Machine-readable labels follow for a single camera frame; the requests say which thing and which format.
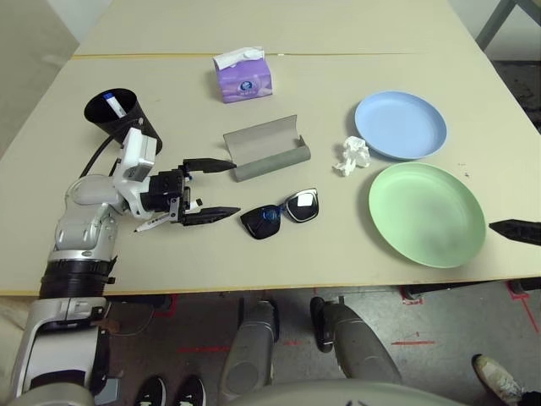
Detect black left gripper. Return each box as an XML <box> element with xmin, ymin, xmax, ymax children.
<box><xmin>140</xmin><ymin>156</ymin><xmax>242</xmax><ymax>228</ymax></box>

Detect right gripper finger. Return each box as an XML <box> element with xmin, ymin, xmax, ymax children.
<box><xmin>489</xmin><ymin>218</ymin><xmax>541</xmax><ymax>247</ymax></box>

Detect black sunglasses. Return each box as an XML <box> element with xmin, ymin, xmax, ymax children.
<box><xmin>239</xmin><ymin>188</ymin><xmax>320</xmax><ymax>242</ymax></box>

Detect black-capped printed white marker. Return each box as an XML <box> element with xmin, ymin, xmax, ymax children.
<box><xmin>134</xmin><ymin>197</ymin><xmax>204</xmax><ymax>233</ymax></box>

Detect grey glasses case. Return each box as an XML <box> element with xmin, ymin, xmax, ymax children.
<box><xmin>222</xmin><ymin>114</ymin><xmax>313</xmax><ymax>183</ymax></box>

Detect green plate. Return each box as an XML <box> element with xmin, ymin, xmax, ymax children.
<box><xmin>368</xmin><ymin>162</ymin><xmax>487</xmax><ymax>269</ymax></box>

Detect white tissue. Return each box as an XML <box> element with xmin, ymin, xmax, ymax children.
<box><xmin>332</xmin><ymin>135</ymin><xmax>372</xmax><ymax>178</ymax></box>

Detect black table foot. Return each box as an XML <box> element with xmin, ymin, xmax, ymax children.
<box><xmin>107</xmin><ymin>294</ymin><xmax>168</xmax><ymax>309</ymax></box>
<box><xmin>400</xmin><ymin>279</ymin><xmax>525</xmax><ymax>297</ymax></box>

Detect black cup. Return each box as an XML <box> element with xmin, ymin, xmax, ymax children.
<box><xmin>83</xmin><ymin>87</ymin><xmax>164</xmax><ymax>156</ymax></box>

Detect purple tissue pack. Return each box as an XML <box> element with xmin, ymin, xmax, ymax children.
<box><xmin>212</xmin><ymin>45</ymin><xmax>275</xmax><ymax>104</ymax></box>

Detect white bystander shoe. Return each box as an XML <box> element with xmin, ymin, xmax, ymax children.
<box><xmin>472</xmin><ymin>354</ymin><xmax>527</xmax><ymax>406</ymax></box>

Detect blue plate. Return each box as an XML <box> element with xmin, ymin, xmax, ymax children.
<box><xmin>353</xmin><ymin>90</ymin><xmax>448</xmax><ymax>161</ymax></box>

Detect grey robot left leg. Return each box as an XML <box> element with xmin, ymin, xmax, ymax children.
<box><xmin>219</xmin><ymin>298</ymin><xmax>281</xmax><ymax>403</ymax></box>

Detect grey robot leg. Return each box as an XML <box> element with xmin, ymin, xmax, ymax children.
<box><xmin>219</xmin><ymin>298</ymin><xmax>281</xmax><ymax>403</ymax></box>
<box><xmin>309</xmin><ymin>295</ymin><xmax>402</xmax><ymax>387</ymax></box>

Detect grey robot right leg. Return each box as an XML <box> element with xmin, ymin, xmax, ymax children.
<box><xmin>309</xmin><ymin>295</ymin><xmax>402</xmax><ymax>387</ymax></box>

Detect black bystander shoe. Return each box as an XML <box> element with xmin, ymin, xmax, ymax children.
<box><xmin>171</xmin><ymin>374</ymin><xmax>208</xmax><ymax>406</ymax></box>
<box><xmin>134</xmin><ymin>375</ymin><xmax>168</xmax><ymax>406</ymax></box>

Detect grey box on floor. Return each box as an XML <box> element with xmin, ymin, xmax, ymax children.
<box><xmin>95</xmin><ymin>374</ymin><xmax>123</xmax><ymax>405</ymax></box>

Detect grey robot torso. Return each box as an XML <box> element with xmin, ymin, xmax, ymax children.
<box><xmin>227</xmin><ymin>378</ymin><xmax>478</xmax><ymax>406</ymax></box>

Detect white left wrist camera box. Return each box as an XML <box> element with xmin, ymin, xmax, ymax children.
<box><xmin>112</xmin><ymin>127</ymin><xmax>158</xmax><ymax>219</ymax></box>

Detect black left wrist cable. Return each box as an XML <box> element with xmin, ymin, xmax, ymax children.
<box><xmin>79</xmin><ymin>134</ymin><xmax>126</xmax><ymax>178</ymax></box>

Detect neighbouring table with metal frame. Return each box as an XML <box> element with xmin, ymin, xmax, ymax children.
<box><xmin>475</xmin><ymin>0</ymin><xmax>541</xmax><ymax>47</ymax></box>

